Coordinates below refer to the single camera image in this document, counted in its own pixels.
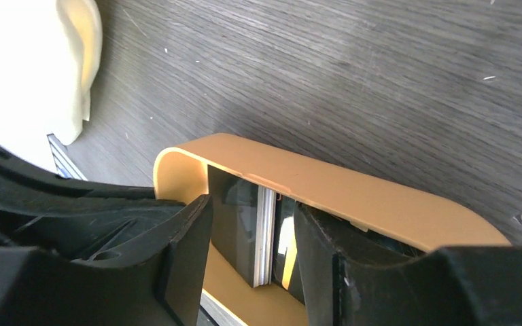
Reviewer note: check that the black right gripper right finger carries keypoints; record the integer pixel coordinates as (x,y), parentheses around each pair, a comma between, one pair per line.
(349,279)

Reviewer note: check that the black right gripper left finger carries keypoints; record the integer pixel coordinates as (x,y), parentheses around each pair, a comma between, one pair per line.
(76,252)

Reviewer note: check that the yellow oval tray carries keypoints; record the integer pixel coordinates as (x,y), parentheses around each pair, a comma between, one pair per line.
(367,203)

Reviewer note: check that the black credit card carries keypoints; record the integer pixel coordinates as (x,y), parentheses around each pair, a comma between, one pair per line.
(235,203)

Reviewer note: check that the cream cloth bag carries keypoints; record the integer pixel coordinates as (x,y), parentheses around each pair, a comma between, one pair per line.
(50,53)

